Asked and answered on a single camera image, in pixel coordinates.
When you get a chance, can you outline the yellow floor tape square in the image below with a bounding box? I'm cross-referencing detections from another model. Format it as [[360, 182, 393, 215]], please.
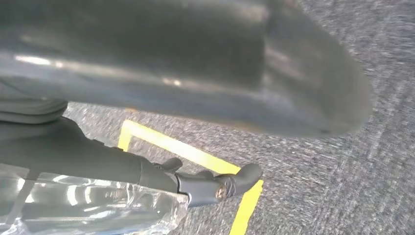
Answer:
[[117, 119, 265, 235]]

